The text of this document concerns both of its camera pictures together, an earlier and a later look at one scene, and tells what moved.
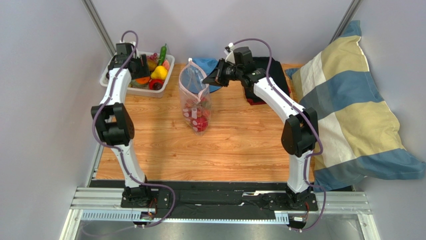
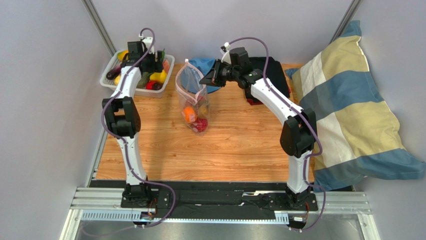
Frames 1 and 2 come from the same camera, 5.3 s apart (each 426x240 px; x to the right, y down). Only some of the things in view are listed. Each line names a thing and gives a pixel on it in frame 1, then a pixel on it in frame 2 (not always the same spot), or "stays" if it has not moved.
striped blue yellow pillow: [358, 140] stays
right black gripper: [221, 71] stays
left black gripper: [144, 70] to [156, 66]
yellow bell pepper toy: [160, 73] stays
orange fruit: [144, 80] to [189, 114]
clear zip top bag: [195, 99] stays
